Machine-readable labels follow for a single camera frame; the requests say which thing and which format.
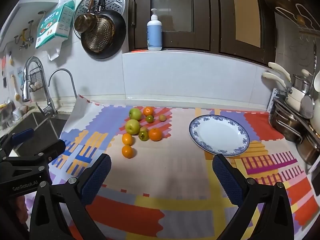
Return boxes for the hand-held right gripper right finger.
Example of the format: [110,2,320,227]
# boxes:
[212,154,294,240]

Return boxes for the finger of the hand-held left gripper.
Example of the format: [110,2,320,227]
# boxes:
[0,128,35,153]
[0,139,66,167]

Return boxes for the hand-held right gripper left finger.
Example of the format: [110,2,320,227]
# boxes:
[29,153,112,240]

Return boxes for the blue-rimmed white plate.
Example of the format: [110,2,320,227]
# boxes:
[188,115,251,157]

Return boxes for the small green apple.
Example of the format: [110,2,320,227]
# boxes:
[129,107,142,120]

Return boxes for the steel sink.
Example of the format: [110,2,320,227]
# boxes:
[0,111,69,153]

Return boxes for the dish brush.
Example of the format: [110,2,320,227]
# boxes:
[10,74,22,102]

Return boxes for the chrome pull-down faucet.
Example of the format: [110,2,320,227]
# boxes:
[22,57,58,117]

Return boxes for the colourful printed mat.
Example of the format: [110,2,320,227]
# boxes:
[49,94,320,240]

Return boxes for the chrome gooseneck faucet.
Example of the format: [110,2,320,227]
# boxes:
[48,68,78,99]

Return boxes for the large steel pot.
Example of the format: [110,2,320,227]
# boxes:
[269,97,304,142]

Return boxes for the white plastic bag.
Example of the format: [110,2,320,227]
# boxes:
[47,39,69,62]

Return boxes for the steel spatula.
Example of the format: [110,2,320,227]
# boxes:
[300,40,318,119]

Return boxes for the teal cardboard box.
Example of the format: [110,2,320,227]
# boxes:
[35,0,75,49]

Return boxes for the steel pot with lid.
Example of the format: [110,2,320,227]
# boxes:
[291,69,313,93]

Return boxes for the brass strainer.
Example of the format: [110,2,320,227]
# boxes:
[81,17,117,53]

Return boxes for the small copper saucepan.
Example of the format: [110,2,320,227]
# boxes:
[74,0,98,33]

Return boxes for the black frying pan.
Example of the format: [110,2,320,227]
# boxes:
[80,0,127,60]

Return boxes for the blue pump bottle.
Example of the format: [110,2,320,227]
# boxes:
[147,8,163,52]

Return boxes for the round brass lid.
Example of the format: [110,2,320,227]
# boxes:
[264,0,314,27]

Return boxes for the black wire basket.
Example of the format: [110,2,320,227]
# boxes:
[28,69,45,92]

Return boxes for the wall-mounted brass tap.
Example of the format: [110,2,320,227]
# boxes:
[14,20,35,50]

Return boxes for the cream-handled white pan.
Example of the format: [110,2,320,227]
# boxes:
[262,72,307,112]
[268,62,304,98]

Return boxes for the dark wooden window frame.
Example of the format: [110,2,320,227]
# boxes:
[122,0,275,67]

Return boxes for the white wire rack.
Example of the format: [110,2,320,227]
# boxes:
[275,4,320,28]

